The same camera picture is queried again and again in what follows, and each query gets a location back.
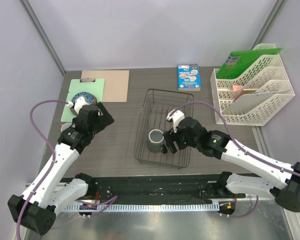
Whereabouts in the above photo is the blue picture book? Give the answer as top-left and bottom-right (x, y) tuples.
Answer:
(177, 63), (201, 91)

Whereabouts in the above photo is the light green clipboard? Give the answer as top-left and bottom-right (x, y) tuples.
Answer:
(60, 78), (105, 123)

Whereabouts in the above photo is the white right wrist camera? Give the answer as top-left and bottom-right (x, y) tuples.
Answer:
(165, 109), (185, 133)

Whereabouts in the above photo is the white slotted cable duct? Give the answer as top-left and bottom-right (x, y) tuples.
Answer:
(63, 202), (220, 213)

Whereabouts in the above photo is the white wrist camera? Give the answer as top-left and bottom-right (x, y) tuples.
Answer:
(165, 109), (185, 133)
(66, 96), (89, 116)

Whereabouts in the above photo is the green plastic folder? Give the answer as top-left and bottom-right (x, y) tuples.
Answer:
(216, 47), (283, 80)

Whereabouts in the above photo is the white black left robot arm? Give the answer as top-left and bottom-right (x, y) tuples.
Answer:
(7, 101), (115, 240)

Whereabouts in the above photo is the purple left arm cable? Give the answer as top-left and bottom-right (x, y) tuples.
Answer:
(16, 99), (118, 240)

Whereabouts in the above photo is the white bowl red diamond pattern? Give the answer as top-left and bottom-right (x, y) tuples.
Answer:
(71, 91), (95, 111)

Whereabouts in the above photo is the grey ceramic mug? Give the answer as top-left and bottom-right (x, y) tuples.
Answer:
(146, 129), (168, 154)

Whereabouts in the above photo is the red floral plate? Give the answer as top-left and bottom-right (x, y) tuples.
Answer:
(69, 93), (98, 116)

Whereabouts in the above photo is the white plastic file organizer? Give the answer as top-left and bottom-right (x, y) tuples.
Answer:
(210, 54), (295, 126)

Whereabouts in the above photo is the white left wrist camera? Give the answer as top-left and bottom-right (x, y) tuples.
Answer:
(66, 96), (89, 116)

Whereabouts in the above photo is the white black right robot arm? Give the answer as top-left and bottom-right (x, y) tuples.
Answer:
(163, 111), (300, 213)

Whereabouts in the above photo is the grey wire dish rack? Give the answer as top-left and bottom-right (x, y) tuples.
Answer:
(133, 88), (194, 169)

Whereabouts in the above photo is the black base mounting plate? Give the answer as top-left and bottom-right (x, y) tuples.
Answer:
(79, 174), (246, 205)

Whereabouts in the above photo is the pink dotted ceramic mug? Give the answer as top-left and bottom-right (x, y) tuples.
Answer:
(60, 122), (72, 132)

